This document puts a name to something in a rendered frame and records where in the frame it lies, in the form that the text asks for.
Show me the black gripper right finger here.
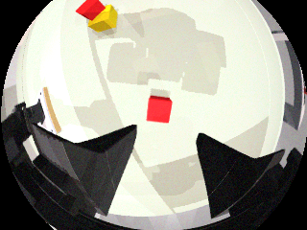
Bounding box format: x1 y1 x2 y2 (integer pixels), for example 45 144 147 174
196 133 285 219

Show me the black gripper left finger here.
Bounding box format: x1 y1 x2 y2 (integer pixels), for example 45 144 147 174
30 123 137 217

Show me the red cube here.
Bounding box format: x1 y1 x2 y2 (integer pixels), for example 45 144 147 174
77 0 105 20
147 96 173 123

